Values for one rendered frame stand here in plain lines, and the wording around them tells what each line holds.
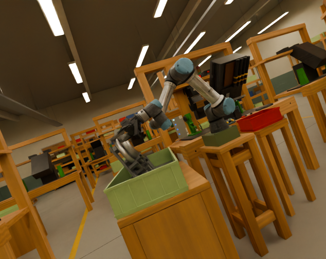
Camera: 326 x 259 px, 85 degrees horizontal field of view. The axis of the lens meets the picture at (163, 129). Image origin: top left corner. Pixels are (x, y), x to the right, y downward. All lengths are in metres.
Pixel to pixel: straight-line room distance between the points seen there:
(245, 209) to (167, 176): 0.74
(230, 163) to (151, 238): 0.72
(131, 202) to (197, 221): 0.36
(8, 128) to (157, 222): 12.17
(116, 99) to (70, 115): 2.96
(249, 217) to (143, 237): 0.82
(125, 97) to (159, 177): 11.37
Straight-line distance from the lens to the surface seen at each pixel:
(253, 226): 1.60
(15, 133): 12.71
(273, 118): 1.86
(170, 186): 0.98
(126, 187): 0.99
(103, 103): 12.05
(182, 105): 2.37
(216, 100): 1.32
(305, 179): 2.11
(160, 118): 1.08
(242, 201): 1.49
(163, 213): 1.01
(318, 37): 10.82
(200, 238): 1.12
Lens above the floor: 1.16
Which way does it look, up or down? 2 degrees down
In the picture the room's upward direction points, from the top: 22 degrees counter-clockwise
